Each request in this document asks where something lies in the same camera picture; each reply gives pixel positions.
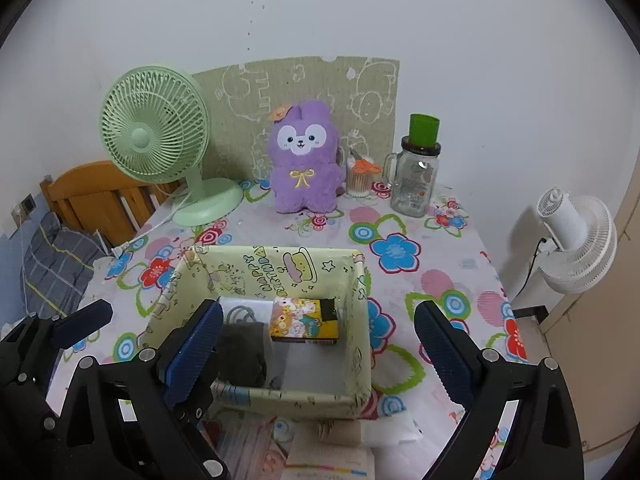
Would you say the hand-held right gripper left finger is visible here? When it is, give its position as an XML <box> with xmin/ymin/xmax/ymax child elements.
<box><xmin>47</xmin><ymin>300</ymin><xmax>231</xmax><ymax>480</ymax></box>

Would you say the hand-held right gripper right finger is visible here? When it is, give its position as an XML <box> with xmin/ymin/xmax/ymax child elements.
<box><xmin>414</xmin><ymin>300</ymin><xmax>586</xmax><ymax>480</ymax></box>

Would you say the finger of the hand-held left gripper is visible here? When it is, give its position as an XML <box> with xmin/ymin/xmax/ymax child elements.
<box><xmin>0</xmin><ymin>385</ymin><xmax>66</xmax><ymax>433</ymax></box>
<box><xmin>0</xmin><ymin>299</ymin><xmax>114</xmax><ymax>391</ymax></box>

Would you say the pink tissue pack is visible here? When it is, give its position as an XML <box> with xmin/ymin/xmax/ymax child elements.
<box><xmin>200</xmin><ymin>412</ymin><xmax>296</xmax><ymax>480</ymax></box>

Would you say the pale yellow printed storage box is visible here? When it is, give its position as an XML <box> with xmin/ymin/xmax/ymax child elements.
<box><xmin>137</xmin><ymin>245</ymin><xmax>373</xmax><ymax>421</ymax></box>

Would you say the green tissue pack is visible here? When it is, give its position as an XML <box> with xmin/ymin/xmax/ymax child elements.
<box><xmin>281</xmin><ymin>435</ymin><xmax>376</xmax><ymax>480</ymax></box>

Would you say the dark grey cloth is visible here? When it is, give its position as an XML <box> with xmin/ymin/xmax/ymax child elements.
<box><xmin>217</xmin><ymin>321</ymin><xmax>273</xmax><ymax>388</ymax></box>

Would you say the grey plaid cloth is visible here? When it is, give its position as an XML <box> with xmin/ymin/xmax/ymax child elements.
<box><xmin>20</xmin><ymin>210</ymin><xmax>113</xmax><ymax>318</ymax></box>

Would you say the white packet with grey print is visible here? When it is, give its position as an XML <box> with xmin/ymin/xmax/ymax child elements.
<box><xmin>217</xmin><ymin>296</ymin><xmax>276</xmax><ymax>326</ymax></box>

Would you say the floral tablecloth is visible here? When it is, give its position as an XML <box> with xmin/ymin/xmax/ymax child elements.
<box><xmin>45</xmin><ymin>177</ymin><xmax>531</xmax><ymax>480</ymax></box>

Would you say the yellow printed tissue pack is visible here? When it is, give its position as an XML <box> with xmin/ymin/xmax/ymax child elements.
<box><xmin>269</xmin><ymin>296</ymin><xmax>341</xmax><ymax>346</ymax></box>

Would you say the brown cardboard piece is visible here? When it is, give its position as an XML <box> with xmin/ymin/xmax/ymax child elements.
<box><xmin>317</xmin><ymin>421</ymin><xmax>362</xmax><ymax>447</ymax></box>

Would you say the wooden chair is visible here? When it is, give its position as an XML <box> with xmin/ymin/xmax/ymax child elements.
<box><xmin>39</xmin><ymin>160</ymin><xmax>181</xmax><ymax>248</ymax></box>

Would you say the glass jar mug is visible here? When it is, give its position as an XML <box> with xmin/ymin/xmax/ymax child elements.
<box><xmin>382</xmin><ymin>136</ymin><xmax>443</xmax><ymax>218</ymax></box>

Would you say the white circulator fan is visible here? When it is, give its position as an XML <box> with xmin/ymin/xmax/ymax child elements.
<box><xmin>535</xmin><ymin>187</ymin><xmax>617</xmax><ymax>293</ymax></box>

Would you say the clear cotton swab jar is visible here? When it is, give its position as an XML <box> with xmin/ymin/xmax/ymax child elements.
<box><xmin>345</xmin><ymin>152</ymin><xmax>373</xmax><ymax>198</ymax></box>

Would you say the green desk fan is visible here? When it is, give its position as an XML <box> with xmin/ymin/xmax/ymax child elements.
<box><xmin>98</xmin><ymin>64</ymin><xmax>244</xmax><ymax>227</ymax></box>

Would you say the purple plush toy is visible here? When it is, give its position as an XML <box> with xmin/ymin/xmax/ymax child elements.
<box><xmin>266</xmin><ymin>100</ymin><xmax>346</xmax><ymax>214</ymax></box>

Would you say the green plastic cup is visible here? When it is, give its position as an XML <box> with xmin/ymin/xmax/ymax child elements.
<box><xmin>407</xmin><ymin>113</ymin><xmax>442</xmax><ymax>148</ymax></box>

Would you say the green printed cardboard sheet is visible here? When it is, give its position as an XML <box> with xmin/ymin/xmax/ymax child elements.
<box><xmin>192</xmin><ymin>55</ymin><xmax>401</xmax><ymax>183</ymax></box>

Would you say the white fan power cable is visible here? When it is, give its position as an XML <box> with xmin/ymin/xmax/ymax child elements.
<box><xmin>109</xmin><ymin>191</ymin><xmax>193</xmax><ymax>257</ymax></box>

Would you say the black power cable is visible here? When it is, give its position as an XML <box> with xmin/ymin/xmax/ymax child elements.
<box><xmin>515</xmin><ymin>235</ymin><xmax>548</xmax><ymax>298</ymax></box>

